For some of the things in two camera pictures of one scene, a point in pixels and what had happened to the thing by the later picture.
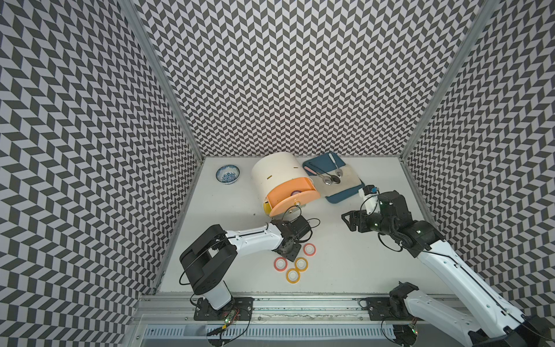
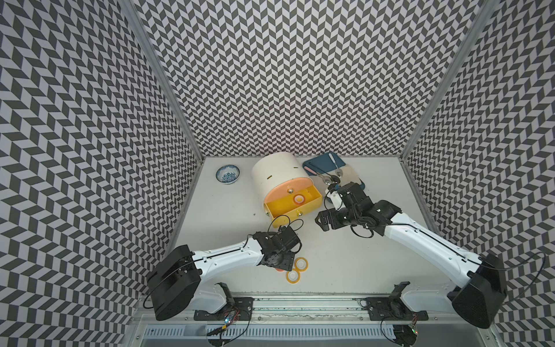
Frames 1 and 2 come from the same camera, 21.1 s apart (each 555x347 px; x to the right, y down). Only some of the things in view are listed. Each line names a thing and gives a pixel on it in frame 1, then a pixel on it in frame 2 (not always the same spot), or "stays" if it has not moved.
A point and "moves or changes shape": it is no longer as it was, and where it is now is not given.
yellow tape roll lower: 293,275 stays
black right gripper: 354,215 → 332,214
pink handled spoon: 327,180 stays
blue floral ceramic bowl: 227,173 stays
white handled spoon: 338,171 stays
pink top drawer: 291,194 moves or changes shape
